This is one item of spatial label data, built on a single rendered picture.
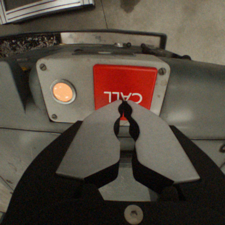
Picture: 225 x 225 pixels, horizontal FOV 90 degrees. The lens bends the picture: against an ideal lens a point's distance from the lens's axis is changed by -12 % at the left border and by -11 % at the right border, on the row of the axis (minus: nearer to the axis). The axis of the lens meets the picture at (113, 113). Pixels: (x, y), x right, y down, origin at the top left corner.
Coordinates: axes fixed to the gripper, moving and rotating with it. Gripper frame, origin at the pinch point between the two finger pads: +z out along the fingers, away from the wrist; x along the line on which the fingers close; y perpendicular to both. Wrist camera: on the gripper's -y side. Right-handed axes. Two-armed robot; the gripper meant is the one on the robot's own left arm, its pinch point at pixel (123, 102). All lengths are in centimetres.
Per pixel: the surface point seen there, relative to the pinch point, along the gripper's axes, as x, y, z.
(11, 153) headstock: -18.8, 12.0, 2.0
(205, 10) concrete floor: 79, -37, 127
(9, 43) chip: -71, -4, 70
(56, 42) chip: -38, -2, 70
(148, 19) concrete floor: 26, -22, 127
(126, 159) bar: 1.0, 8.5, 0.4
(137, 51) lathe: 6.5, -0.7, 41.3
